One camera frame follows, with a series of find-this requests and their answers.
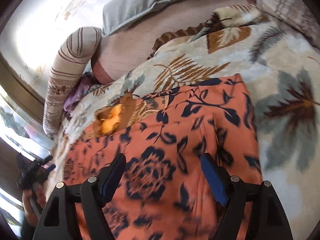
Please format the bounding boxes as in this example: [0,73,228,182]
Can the striped bolster pillow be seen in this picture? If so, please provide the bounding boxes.
[42,27,103,137]

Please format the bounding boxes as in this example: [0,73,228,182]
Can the purple cloth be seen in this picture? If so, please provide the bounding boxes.
[63,75,97,113]

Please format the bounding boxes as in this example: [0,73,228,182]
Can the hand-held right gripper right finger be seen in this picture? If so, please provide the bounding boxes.
[200,152,294,240]

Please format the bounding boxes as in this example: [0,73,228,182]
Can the person's left hand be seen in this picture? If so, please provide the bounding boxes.
[21,184,47,221]

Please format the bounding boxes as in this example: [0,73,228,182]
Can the orange floral garment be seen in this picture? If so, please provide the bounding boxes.
[64,73,263,240]

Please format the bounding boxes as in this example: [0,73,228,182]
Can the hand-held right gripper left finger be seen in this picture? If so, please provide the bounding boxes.
[32,152,127,240]

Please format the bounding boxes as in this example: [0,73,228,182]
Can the grey pillow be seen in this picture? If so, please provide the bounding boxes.
[102,0,260,37]

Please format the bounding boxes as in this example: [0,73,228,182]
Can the leaf print fleece blanket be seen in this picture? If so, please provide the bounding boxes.
[44,5,320,240]

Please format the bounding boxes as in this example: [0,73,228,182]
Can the pink quilted bed sheet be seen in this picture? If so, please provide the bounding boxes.
[91,0,257,84]

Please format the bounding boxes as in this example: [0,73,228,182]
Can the striped floral pillow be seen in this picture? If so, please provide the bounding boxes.
[256,0,320,53]

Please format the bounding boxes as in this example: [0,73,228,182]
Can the wooden door with glass panel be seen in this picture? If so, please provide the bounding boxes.
[0,55,54,230]

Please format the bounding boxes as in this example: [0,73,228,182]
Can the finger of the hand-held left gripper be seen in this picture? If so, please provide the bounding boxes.
[35,156,57,179]

